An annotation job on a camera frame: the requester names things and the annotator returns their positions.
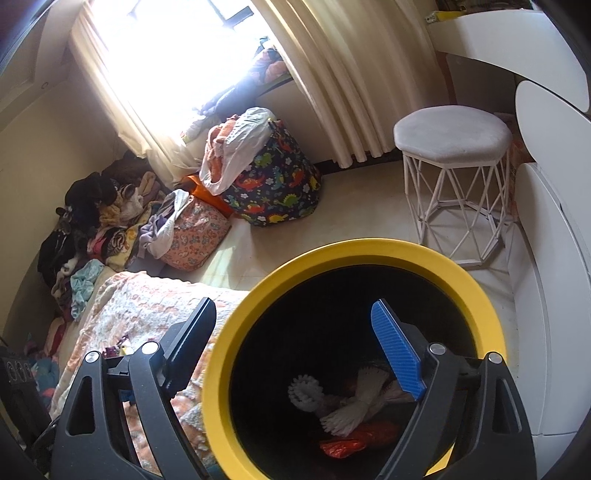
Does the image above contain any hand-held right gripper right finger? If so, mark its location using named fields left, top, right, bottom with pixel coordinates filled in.
left=370, top=299, right=539, bottom=480

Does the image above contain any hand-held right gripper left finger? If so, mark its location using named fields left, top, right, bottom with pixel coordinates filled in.
left=50, top=298, right=218, bottom=480

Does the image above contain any round white foam net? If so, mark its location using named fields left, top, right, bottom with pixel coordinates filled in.
left=287, top=375, right=324, bottom=411

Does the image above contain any yellow-rimmed black trash bin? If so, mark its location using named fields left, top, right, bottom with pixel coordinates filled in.
left=203, top=237, right=506, bottom=480

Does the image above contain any red plastic bag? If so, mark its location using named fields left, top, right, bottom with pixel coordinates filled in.
left=318, top=422, right=402, bottom=460

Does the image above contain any floral quilt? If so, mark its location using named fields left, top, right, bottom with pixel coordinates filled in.
left=48, top=271, right=252, bottom=480

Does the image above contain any pink floral fabric bag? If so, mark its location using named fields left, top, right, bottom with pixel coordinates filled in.
left=159, top=196, right=232, bottom=271

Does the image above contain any light blue cloth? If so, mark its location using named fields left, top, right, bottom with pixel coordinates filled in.
left=69, top=259, right=106, bottom=319

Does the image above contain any orange bag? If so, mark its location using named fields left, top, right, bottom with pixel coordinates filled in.
left=182, top=174, right=234, bottom=217

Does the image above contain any pile of dark clothes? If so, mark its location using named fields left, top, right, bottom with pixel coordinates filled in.
left=37, top=157, right=185, bottom=324

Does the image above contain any dinosaur print laundry basket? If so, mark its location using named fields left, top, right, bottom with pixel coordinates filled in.
left=222, top=122, right=321, bottom=227

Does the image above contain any white rounded cabinet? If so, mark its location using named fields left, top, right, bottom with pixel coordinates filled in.
left=505, top=80, right=591, bottom=437

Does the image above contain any narrow cream curtain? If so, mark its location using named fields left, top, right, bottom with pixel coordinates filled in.
left=69, top=0, right=213, bottom=185

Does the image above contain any large white plastic bag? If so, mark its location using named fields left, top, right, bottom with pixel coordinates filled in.
left=198, top=107, right=273, bottom=195

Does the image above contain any wide cream curtain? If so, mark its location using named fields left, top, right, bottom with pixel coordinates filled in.
left=252, top=0, right=437, bottom=169

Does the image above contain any pile of bedding and jackets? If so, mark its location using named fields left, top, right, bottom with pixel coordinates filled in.
left=182, top=34, right=294, bottom=144

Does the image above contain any black-framed window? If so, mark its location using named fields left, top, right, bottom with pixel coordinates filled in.
left=92, top=0, right=296, bottom=139

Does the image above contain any white vanity desk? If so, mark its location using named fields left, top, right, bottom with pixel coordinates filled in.
left=427, top=9, right=587, bottom=112

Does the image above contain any white wire-frame stool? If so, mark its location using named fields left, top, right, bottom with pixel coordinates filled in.
left=393, top=105, right=514, bottom=269

